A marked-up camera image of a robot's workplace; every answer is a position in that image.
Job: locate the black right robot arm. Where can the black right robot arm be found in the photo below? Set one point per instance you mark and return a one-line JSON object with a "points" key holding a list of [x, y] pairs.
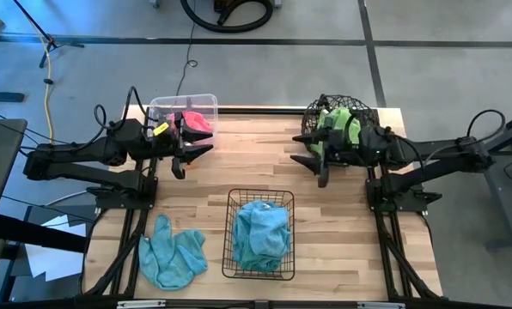
{"points": [[436, 150]]}

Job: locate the dark vacuum cleaner body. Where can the dark vacuum cleaner body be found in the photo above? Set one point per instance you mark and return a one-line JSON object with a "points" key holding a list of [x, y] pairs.
{"points": [[221, 5]]}

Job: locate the round dark wicker basket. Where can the round dark wicker basket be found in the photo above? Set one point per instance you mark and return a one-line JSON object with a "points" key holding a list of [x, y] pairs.
{"points": [[367, 111]]}

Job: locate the black steel beam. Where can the black steel beam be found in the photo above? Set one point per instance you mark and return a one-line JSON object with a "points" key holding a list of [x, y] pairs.
{"points": [[32, 234]]}

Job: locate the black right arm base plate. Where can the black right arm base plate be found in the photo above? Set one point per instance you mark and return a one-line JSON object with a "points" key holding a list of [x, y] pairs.
{"points": [[410, 205]]}

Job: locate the pink microfiber towel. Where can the pink microfiber towel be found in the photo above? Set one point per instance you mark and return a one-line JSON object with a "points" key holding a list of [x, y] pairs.
{"points": [[198, 121]]}

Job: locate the clear plastic bin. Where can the clear plastic bin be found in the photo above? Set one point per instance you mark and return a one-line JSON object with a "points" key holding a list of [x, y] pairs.
{"points": [[196, 103]]}

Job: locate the dark grey desk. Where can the dark grey desk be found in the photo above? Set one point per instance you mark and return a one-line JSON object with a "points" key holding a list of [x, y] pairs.
{"points": [[0, 150]]}

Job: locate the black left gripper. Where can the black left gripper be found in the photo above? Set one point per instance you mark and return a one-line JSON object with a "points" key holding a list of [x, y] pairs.
{"points": [[163, 139]]}

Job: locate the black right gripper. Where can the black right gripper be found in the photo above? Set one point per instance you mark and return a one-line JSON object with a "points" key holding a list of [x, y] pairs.
{"points": [[346, 148]]}

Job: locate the silver metal bracket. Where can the silver metal bracket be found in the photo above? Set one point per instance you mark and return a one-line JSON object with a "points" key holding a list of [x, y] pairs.
{"points": [[141, 304], [380, 305]]}

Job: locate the dark grey cart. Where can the dark grey cart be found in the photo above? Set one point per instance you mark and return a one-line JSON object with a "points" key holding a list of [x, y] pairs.
{"points": [[509, 193]]}

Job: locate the black aluminium table frame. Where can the black aluminium table frame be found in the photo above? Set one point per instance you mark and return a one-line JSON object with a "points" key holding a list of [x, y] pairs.
{"points": [[260, 110]]}

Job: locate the white paper sheets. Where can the white paper sheets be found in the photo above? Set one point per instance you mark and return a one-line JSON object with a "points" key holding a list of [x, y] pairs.
{"points": [[54, 262]]}

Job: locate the black flat bar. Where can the black flat bar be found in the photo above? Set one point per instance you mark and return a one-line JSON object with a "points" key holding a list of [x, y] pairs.
{"points": [[2, 97]]}

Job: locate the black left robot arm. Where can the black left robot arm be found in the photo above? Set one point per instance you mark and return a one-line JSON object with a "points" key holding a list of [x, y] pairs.
{"points": [[67, 156]]}

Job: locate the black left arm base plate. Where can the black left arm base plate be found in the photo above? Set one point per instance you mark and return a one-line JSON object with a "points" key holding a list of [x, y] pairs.
{"points": [[110, 201]]}

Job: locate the black tripod stand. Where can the black tripod stand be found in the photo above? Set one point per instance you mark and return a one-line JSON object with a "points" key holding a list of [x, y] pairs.
{"points": [[52, 43]]}

